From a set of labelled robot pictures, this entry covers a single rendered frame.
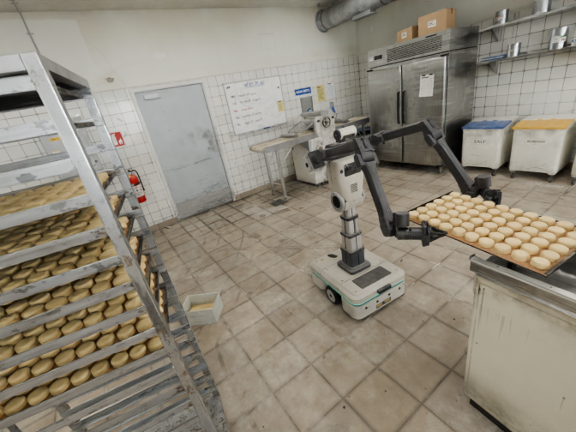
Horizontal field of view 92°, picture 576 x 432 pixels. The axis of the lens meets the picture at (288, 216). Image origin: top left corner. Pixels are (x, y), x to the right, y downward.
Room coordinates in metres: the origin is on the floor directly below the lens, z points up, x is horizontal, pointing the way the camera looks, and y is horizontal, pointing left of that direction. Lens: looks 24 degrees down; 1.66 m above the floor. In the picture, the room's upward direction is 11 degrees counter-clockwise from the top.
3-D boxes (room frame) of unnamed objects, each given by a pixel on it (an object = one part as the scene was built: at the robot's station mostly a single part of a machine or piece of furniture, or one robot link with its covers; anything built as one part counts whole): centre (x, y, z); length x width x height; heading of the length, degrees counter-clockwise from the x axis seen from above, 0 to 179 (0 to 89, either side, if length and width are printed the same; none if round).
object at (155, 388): (0.98, 0.88, 0.42); 0.64 x 0.03 x 0.03; 110
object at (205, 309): (1.97, 0.89, 0.08); 0.30 x 0.22 x 0.16; 83
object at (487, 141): (4.12, -3.22, 0.38); 0.64 x 0.54 x 0.77; 123
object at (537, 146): (3.56, -3.55, 0.38); 0.64 x 0.54 x 0.77; 121
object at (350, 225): (1.93, -0.46, 0.53); 0.11 x 0.11 x 0.40; 24
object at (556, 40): (3.74, -3.68, 1.67); 0.18 x 0.18 x 0.22
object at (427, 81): (4.42, -2.40, 1.39); 0.22 x 0.03 x 0.31; 30
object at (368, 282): (1.92, -0.47, 0.24); 0.68 x 0.53 x 0.41; 24
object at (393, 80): (5.00, -2.55, 1.02); 1.40 x 0.90 x 2.05; 30
